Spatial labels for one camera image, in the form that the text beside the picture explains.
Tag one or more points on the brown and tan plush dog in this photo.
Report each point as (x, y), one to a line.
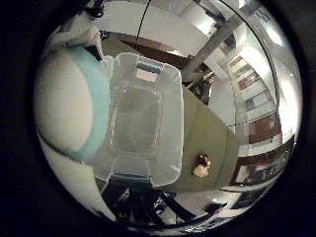
(202, 164)

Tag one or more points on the clear plastic storage container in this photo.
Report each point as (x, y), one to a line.
(146, 121)

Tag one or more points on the grey metal beam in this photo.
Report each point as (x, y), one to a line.
(217, 41)

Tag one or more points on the wooden bookshelf with books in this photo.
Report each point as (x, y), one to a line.
(255, 92)

